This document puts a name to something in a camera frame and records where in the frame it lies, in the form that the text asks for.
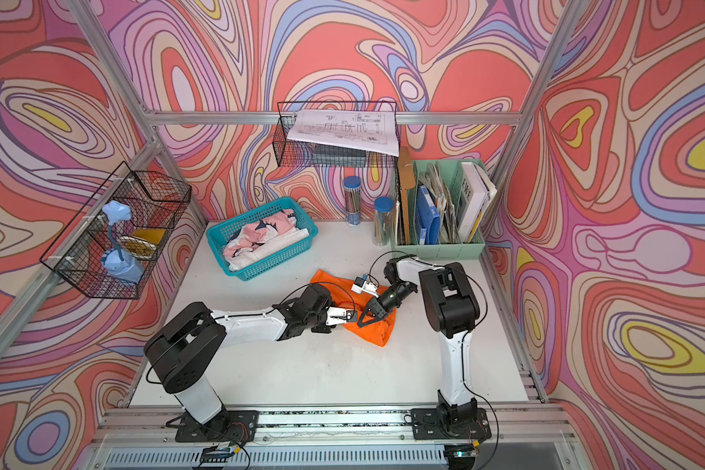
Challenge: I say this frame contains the yellow roll in basket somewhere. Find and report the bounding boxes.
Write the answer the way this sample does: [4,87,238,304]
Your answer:
[119,228,166,260]

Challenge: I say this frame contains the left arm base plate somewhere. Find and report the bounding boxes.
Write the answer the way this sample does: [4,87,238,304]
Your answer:
[170,409,260,445]

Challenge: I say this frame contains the white printed paper sheet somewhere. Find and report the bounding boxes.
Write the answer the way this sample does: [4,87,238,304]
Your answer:
[287,110,401,157]

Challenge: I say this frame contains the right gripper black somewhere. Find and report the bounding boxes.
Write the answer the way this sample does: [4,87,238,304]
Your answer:
[358,281,417,327]

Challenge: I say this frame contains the light blue desk lamp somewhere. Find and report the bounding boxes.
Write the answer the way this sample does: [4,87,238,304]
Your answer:
[101,201,144,285]

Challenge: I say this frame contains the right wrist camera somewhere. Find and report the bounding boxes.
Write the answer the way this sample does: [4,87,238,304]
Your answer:
[352,274,379,297]

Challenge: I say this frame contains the tall clear tube blue lid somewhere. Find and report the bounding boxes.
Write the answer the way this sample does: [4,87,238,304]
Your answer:
[343,175,362,226]

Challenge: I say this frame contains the orange shorts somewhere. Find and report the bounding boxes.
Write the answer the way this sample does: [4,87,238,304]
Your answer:
[311,269,397,347]

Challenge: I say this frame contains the pink white folded clothes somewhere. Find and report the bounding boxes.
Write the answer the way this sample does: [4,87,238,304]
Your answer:
[222,210,309,272]

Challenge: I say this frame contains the teal plastic basket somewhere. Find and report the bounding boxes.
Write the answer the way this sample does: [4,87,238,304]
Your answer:
[206,197,318,281]

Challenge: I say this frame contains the short clear tube blue lid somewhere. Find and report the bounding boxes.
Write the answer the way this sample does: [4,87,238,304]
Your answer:
[373,197,395,246]

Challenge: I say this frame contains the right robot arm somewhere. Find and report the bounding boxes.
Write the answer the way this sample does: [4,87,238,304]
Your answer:
[352,253,492,446]

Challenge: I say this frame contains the black wire basket left wall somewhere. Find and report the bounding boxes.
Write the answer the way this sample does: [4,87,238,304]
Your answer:
[40,163,192,300]

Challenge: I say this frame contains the blue folder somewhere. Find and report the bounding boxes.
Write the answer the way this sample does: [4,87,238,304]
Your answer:
[415,185,441,245]

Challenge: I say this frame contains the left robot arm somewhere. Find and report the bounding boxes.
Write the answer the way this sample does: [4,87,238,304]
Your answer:
[144,284,335,426]

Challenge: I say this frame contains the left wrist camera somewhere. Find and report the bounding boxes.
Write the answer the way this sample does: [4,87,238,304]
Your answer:
[325,307,358,327]

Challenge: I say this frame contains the brown cardboard folder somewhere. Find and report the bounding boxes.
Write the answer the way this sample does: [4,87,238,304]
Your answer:
[398,145,416,245]

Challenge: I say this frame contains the green desk organizer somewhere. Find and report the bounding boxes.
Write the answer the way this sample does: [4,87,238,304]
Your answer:
[390,159,487,260]

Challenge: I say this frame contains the aluminium rail front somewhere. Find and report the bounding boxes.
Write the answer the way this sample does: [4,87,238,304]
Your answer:
[92,401,578,446]

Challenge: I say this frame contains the black wire basket wall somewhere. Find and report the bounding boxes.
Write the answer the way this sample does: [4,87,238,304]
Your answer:
[272,99,401,168]
[40,163,192,300]

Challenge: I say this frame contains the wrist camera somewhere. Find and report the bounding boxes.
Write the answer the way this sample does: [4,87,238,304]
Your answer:
[352,274,379,297]
[325,307,358,327]

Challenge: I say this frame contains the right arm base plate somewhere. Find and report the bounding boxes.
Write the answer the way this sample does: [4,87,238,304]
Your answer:
[407,405,494,443]

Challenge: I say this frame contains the black wire basket back wall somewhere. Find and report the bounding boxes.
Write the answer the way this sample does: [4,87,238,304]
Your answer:
[272,99,401,168]

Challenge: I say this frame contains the white book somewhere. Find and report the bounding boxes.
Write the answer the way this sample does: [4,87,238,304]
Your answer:
[457,161,497,244]

